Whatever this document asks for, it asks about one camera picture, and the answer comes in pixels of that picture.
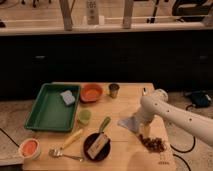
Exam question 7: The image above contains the white bowl orange inside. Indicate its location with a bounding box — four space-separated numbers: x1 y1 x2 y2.
18 138 41 160

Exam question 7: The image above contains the small green cup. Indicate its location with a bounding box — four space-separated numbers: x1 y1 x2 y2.
78 110 91 125

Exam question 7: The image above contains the black pan green handle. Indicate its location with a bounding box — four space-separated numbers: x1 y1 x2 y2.
83 117 111 162

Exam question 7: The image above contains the dark blue floor object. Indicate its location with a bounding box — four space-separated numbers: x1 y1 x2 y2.
190 92 211 108

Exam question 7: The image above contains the wooden block in pan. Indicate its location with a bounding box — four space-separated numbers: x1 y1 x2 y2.
87 133 109 159

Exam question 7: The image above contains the black cable left side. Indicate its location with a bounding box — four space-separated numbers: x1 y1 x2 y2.
0 127 21 148

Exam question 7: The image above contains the black cable on floor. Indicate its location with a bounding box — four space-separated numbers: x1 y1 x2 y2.
170 103 198 171

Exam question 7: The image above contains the small metal cup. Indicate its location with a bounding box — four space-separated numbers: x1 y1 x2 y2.
108 83 120 98

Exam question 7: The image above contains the red bowl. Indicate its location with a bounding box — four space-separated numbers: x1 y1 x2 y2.
80 83 103 103

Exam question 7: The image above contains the green plastic tray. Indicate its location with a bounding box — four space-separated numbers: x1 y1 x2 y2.
25 83 81 132

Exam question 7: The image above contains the grey towel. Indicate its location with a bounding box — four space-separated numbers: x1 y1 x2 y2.
118 116 140 133

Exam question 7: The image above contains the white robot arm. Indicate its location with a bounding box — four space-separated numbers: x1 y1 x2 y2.
134 89 213 148

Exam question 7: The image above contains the bunch of brown grapes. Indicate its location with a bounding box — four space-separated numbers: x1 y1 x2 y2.
138 134 166 153

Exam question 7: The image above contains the yellow handled utensil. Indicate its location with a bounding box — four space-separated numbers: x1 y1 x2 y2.
55 129 83 152

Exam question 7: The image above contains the blue grey sponge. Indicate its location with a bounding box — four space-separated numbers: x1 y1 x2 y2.
60 90 75 106

